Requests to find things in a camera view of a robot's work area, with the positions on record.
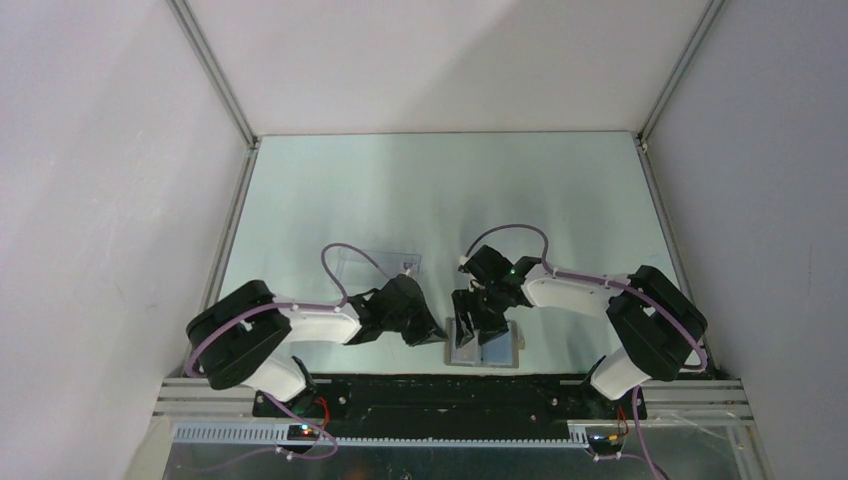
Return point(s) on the beige chair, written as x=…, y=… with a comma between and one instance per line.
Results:
x=150, y=458

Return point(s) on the grey felt card holder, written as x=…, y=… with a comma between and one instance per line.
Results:
x=500, y=353

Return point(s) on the clear plastic card box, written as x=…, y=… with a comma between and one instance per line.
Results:
x=371, y=269

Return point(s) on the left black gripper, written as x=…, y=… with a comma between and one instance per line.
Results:
x=427, y=329

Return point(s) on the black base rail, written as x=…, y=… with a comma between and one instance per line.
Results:
x=462, y=407

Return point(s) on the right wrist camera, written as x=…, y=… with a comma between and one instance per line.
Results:
x=464, y=264

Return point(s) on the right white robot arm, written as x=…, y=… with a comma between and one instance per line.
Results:
x=657, y=326

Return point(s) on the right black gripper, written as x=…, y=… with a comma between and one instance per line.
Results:
x=463, y=302

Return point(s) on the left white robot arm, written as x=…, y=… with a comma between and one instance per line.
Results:
x=233, y=341

